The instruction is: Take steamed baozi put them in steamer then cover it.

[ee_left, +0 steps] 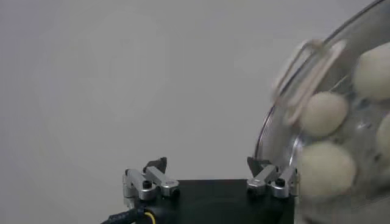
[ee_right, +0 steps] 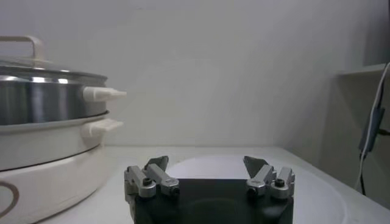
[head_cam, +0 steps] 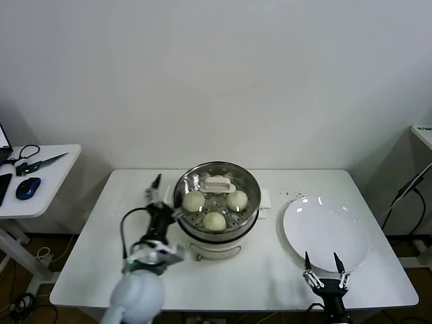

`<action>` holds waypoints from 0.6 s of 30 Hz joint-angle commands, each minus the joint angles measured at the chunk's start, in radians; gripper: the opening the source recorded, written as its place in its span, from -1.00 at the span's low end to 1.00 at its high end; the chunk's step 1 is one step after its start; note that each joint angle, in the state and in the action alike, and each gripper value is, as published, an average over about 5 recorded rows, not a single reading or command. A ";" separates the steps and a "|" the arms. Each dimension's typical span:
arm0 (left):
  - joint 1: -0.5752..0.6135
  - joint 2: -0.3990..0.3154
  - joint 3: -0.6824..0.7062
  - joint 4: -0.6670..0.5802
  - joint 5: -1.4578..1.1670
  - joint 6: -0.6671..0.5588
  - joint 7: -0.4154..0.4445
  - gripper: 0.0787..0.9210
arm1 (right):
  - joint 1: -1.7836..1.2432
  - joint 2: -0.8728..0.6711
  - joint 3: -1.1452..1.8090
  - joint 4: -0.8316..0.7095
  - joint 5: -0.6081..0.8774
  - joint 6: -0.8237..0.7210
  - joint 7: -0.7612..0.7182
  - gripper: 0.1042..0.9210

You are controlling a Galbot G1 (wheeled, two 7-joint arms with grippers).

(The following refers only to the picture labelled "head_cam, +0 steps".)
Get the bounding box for large white plate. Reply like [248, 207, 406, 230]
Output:
[282, 196, 369, 273]

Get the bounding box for steel steamer pot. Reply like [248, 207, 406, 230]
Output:
[163, 185, 273, 263]

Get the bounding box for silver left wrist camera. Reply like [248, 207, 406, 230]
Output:
[158, 243, 186, 268]

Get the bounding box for blue computer mouse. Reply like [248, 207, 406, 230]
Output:
[16, 176, 42, 200]

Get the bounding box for black phone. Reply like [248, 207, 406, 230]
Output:
[0, 173, 13, 207]

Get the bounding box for white side table with legs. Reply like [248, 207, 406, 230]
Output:
[0, 144, 82, 298]

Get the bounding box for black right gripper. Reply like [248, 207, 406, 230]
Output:
[302, 250, 350, 317]

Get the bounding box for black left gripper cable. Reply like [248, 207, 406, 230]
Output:
[119, 207, 153, 261]

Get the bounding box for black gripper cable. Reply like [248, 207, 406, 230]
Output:
[119, 207, 153, 261]
[305, 302, 325, 324]

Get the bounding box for black looped cord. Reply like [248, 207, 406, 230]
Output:
[6, 144, 41, 166]

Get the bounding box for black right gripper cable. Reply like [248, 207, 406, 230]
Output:
[305, 302, 325, 324]

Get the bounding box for perforated steel steamer basket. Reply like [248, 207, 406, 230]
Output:
[173, 161, 263, 241]

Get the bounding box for black floor cables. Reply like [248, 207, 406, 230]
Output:
[9, 292, 57, 323]

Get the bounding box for black laptop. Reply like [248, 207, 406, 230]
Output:
[0, 121, 14, 166]

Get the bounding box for green pointed blade tool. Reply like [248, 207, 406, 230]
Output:
[16, 152, 70, 176]

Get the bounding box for black power cable with adapter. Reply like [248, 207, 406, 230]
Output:
[381, 168, 427, 237]

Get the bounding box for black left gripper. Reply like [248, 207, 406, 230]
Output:
[144, 173, 185, 243]

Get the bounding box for round glass pot lid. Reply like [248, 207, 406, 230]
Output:
[174, 162, 262, 234]

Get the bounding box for white floor cable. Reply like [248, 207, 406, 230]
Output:
[36, 232, 78, 263]

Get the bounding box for white table with label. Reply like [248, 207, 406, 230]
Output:
[410, 124, 432, 151]

